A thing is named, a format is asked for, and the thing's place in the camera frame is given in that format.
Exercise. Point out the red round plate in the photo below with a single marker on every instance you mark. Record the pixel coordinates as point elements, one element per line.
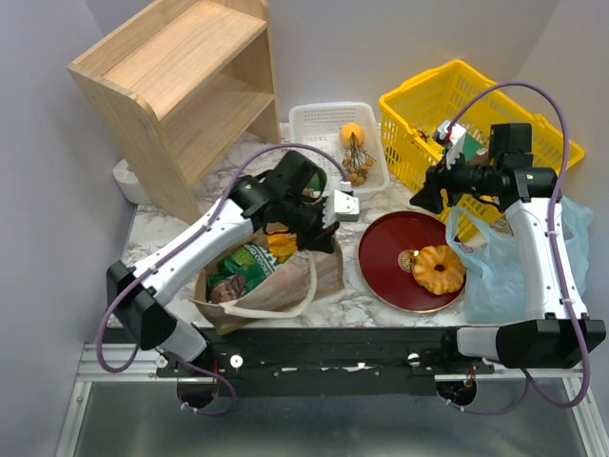
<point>387,254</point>

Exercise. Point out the green snack packet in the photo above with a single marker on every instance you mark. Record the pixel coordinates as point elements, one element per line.
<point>240,272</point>

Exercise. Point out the wooden shelf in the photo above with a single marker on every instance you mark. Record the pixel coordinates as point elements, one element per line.
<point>177,85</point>

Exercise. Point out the brown longan fruit bunch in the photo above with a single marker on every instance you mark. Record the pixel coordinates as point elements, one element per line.
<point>358,163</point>

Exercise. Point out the orange snack packet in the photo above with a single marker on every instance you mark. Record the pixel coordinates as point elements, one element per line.
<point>282,245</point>

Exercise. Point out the light blue plastic bag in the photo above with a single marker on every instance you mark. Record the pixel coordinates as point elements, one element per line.
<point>494,285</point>

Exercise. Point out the glazed ring doughnut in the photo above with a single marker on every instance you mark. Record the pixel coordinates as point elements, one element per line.
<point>439,270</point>

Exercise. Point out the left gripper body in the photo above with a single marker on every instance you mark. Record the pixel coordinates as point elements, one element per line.
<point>307,222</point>

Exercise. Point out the white plastic basket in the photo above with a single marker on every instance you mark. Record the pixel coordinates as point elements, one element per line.
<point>319,126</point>

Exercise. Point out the green avocado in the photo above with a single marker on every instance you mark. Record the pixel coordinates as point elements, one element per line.
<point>316,185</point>

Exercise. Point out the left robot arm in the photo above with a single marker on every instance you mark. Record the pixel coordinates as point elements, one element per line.
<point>138,295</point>

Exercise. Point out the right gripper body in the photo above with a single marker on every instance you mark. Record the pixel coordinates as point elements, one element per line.
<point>463,177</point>

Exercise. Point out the yellow shopping basket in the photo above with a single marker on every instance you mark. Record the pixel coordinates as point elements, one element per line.
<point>413,111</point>

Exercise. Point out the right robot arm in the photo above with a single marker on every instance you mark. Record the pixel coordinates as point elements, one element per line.
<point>556,331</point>

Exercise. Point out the brown paper bag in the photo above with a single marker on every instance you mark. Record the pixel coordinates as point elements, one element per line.
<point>285,294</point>

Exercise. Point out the orange fruit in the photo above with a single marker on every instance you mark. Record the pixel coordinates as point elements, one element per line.
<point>351,134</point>

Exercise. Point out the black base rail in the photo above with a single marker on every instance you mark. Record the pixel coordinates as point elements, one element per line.
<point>273,362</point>

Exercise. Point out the green box in basket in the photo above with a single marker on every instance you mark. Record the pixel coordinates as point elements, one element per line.
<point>471,147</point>

